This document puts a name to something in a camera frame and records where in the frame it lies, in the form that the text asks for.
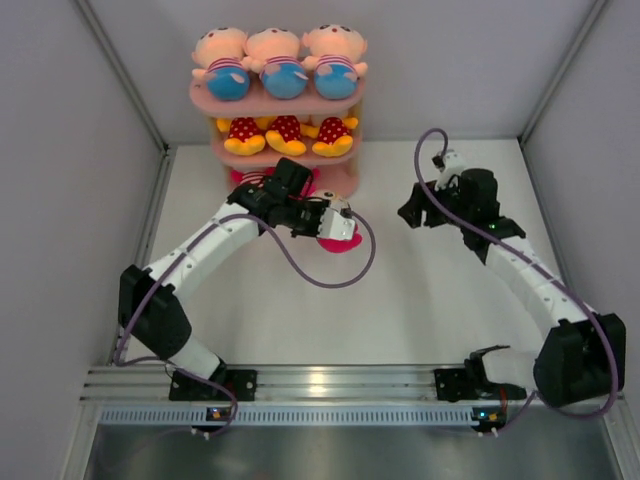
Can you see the pink three-tier shelf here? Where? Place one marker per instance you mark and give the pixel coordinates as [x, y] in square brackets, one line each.
[339, 174]

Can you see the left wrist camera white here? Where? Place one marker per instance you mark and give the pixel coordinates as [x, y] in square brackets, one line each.
[337, 224]

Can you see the white plush yellow glasses front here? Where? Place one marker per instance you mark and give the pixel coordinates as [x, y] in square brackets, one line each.
[310, 184]

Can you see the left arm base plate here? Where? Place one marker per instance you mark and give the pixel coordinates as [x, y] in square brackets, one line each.
[241, 383]

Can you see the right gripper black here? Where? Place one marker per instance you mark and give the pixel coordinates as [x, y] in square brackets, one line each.
[419, 201]

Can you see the baby doll blue pants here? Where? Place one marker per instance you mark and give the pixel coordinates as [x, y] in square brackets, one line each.
[273, 54]
[219, 55]

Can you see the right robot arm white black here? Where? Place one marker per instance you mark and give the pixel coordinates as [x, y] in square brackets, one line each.
[582, 354]

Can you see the aluminium mounting rail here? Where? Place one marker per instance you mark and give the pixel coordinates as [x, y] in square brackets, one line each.
[276, 383]

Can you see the perforated cable duct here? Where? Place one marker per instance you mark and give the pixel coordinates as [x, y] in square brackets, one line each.
[274, 415]

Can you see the left baby doll blue pants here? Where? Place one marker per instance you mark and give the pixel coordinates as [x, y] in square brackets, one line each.
[219, 55]

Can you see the small baby doll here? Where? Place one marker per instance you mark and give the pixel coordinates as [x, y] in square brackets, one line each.
[334, 58]

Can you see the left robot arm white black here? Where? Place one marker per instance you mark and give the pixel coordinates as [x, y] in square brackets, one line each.
[151, 298]

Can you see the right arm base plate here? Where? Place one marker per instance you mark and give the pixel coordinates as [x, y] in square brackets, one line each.
[456, 384]

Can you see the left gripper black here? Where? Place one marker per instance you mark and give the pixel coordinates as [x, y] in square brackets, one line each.
[318, 206]

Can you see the right baby doll blue pants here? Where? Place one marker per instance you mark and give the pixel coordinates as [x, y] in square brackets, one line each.
[273, 54]

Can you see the yellow plush red dotted dress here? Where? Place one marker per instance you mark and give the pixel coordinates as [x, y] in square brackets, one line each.
[243, 136]

